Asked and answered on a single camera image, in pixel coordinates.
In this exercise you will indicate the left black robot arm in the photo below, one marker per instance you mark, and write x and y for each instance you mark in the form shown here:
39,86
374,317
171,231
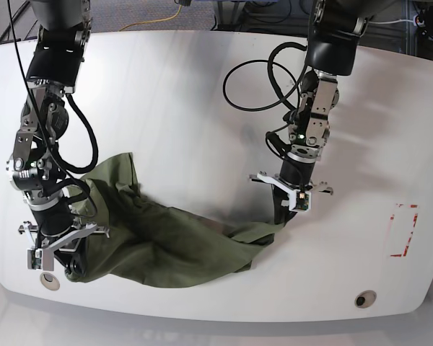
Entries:
334,31

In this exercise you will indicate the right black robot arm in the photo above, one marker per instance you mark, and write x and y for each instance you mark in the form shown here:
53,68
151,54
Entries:
36,168

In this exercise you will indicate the right table cable grommet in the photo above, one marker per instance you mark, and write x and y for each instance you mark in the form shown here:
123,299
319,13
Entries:
365,299

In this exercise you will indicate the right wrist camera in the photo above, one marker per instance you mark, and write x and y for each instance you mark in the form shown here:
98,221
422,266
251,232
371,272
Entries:
34,259

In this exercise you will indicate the red tape rectangle marking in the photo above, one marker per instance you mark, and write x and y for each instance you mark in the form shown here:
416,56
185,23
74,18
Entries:
402,226

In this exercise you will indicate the left table cable grommet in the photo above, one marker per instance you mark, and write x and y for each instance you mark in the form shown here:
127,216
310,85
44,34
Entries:
49,281

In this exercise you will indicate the table cable grommet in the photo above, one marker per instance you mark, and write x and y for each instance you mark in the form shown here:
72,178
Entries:
49,281
365,299

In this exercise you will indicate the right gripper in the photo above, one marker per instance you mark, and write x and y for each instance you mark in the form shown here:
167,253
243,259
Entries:
69,248

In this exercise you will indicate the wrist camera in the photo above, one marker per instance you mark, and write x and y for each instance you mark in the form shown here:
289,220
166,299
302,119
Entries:
302,201
34,259

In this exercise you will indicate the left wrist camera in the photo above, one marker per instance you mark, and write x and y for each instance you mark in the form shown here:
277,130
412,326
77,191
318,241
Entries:
302,201

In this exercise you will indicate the green t-shirt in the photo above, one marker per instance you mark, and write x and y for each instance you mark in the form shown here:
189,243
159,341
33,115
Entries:
156,245

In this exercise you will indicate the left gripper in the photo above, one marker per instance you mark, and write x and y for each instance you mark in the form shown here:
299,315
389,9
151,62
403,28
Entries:
284,195

